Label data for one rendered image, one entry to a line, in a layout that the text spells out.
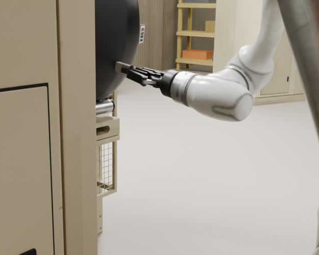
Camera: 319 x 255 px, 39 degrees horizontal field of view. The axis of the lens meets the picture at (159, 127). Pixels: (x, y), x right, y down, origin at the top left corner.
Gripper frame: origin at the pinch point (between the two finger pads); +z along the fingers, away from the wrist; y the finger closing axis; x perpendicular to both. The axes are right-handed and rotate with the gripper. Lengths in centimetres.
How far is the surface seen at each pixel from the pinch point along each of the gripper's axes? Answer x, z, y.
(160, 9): 43, 482, -609
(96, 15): -15.0, 2.9, 10.2
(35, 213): -4, -57, 73
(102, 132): 24.1, 10.2, -3.5
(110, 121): 20.1, 8.8, -5.3
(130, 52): -4.2, 2.8, -4.7
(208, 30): 73, 414, -685
